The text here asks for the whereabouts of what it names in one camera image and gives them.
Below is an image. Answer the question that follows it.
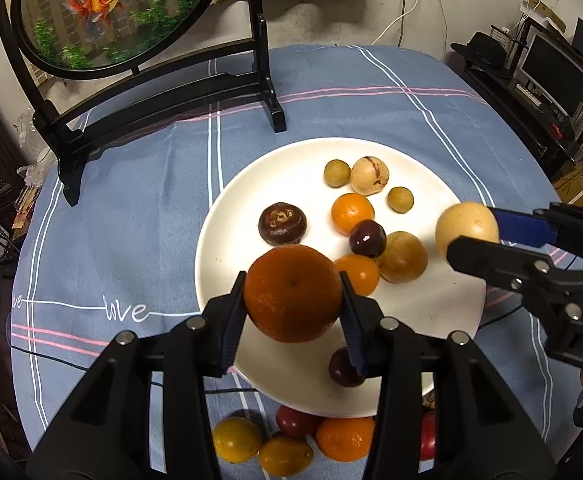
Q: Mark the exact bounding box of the yellow orange citrus fruit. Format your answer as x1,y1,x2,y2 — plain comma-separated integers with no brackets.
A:
258,436,314,477

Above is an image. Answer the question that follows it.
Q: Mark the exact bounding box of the dark cherry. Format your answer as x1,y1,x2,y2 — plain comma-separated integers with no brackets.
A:
349,220,387,259

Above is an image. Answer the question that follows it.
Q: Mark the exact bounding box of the small orange mandarin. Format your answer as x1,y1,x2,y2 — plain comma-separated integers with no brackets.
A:
331,193,375,235

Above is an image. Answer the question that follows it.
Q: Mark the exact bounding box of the computer monitor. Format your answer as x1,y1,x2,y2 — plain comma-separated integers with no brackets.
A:
517,32,583,118

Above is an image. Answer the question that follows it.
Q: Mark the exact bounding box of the small yellow longan fruit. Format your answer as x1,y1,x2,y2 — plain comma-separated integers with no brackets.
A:
323,159,351,188

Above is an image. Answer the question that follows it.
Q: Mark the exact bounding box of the dark purple mangosteen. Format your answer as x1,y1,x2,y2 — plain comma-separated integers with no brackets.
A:
258,202,307,246

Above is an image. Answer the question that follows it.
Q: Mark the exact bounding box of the round goldfish screen ornament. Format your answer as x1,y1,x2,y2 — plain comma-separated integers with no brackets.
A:
0,0,286,205

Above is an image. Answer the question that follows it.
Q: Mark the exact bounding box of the red plum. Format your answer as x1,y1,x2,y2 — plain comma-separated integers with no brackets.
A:
276,405,322,439

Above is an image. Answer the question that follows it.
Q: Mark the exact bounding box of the large orange tangerine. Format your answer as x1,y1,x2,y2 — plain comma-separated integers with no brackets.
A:
244,245,342,344

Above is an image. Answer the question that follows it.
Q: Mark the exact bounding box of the white round plate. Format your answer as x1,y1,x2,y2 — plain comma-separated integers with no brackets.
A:
193,136,488,420

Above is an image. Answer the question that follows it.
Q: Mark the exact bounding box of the tan round fruit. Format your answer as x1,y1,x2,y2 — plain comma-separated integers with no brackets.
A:
435,202,500,258

